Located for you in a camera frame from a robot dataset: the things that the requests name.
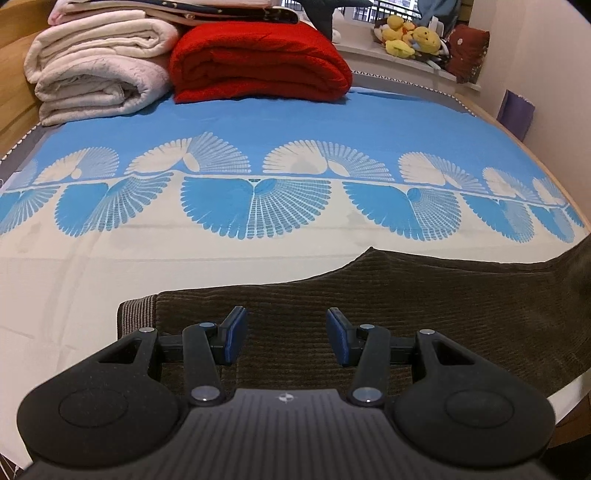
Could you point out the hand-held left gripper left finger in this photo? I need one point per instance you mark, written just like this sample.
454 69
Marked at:
235 334

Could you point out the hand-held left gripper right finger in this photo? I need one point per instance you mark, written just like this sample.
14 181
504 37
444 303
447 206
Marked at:
339 337

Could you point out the blue and white bed sheet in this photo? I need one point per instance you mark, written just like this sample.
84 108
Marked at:
300 120

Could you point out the white window sill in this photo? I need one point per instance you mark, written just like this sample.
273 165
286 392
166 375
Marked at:
392 67

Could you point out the red folded blanket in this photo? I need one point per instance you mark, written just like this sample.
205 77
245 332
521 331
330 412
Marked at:
258 60

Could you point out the pinkish white folded blanket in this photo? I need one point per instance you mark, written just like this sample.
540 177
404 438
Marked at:
97 92

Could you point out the purple paper bag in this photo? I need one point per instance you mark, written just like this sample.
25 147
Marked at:
517 115

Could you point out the yellow bear plush toy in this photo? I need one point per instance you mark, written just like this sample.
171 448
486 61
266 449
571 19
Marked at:
399 37
427 40

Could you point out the brown cushion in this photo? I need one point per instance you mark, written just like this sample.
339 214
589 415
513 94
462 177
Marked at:
468 53

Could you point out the dark teal shark plush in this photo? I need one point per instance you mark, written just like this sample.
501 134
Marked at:
323 14

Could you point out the cream folded blanket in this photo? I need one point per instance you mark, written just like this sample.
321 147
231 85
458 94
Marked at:
101 39

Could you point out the dark patterned folded blanket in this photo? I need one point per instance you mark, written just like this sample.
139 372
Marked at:
221 10

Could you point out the window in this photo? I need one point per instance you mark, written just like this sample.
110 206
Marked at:
388 7

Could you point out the blue cloth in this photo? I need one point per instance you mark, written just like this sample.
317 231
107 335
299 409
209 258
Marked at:
438 11

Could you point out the wooden headboard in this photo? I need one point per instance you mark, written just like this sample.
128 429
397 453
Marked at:
16 69

